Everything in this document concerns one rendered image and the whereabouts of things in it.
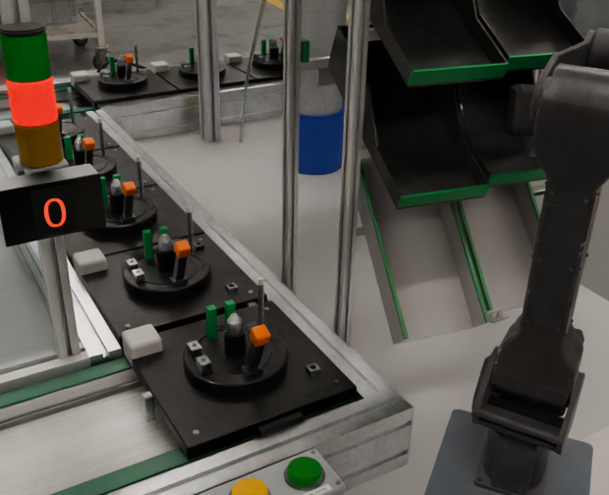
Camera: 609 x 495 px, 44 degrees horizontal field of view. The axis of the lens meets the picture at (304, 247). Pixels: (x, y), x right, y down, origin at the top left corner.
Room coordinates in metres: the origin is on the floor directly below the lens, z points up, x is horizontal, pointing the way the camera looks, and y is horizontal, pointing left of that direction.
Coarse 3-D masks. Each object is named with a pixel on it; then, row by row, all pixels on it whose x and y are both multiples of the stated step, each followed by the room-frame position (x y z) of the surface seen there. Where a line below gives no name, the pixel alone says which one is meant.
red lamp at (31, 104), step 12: (12, 84) 0.81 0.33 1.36; (24, 84) 0.81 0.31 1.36; (36, 84) 0.81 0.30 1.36; (48, 84) 0.82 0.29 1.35; (12, 96) 0.81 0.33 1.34; (24, 96) 0.81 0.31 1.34; (36, 96) 0.81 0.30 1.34; (48, 96) 0.82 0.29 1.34; (12, 108) 0.81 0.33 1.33; (24, 108) 0.81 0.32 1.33; (36, 108) 0.81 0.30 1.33; (48, 108) 0.82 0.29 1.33; (24, 120) 0.81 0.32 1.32; (36, 120) 0.81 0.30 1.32; (48, 120) 0.82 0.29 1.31
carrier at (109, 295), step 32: (192, 224) 1.10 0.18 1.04; (96, 256) 1.08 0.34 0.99; (128, 256) 1.11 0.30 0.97; (160, 256) 1.03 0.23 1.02; (192, 256) 1.09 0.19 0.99; (224, 256) 1.12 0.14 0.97; (96, 288) 1.01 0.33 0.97; (128, 288) 1.00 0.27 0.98; (160, 288) 0.98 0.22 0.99; (192, 288) 0.99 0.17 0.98; (224, 288) 1.02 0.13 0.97; (256, 288) 1.02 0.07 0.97; (128, 320) 0.92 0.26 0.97; (160, 320) 0.92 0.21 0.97; (192, 320) 0.94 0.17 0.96
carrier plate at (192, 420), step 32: (224, 320) 0.93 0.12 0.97; (256, 320) 0.93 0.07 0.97; (288, 320) 0.93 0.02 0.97; (160, 352) 0.85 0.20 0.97; (288, 352) 0.86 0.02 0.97; (320, 352) 0.86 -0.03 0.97; (160, 384) 0.78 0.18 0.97; (192, 384) 0.78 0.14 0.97; (288, 384) 0.78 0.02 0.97; (320, 384) 0.79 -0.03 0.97; (352, 384) 0.79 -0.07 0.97; (192, 416) 0.72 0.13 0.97; (224, 416) 0.72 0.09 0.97; (256, 416) 0.72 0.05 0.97; (192, 448) 0.66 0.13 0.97
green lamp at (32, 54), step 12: (0, 36) 0.81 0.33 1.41; (12, 36) 0.81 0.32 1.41; (24, 36) 0.81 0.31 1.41; (36, 36) 0.82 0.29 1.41; (0, 48) 0.82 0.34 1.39; (12, 48) 0.81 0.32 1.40; (24, 48) 0.81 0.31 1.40; (36, 48) 0.81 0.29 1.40; (48, 48) 0.84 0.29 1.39; (12, 60) 0.81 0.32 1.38; (24, 60) 0.81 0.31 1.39; (36, 60) 0.81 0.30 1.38; (48, 60) 0.83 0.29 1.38; (12, 72) 0.81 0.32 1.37; (24, 72) 0.81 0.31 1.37; (36, 72) 0.81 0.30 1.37; (48, 72) 0.83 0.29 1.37
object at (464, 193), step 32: (384, 64) 1.13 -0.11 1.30; (384, 96) 1.06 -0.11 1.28; (416, 96) 1.08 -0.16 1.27; (448, 96) 1.02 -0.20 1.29; (384, 128) 1.00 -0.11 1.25; (416, 128) 1.01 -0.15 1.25; (448, 128) 1.01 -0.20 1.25; (384, 160) 0.92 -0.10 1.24; (416, 160) 0.96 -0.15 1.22; (448, 160) 0.97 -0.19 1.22; (416, 192) 0.90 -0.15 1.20; (448, 192) 0.89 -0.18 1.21; (480, 192) 0.91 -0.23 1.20
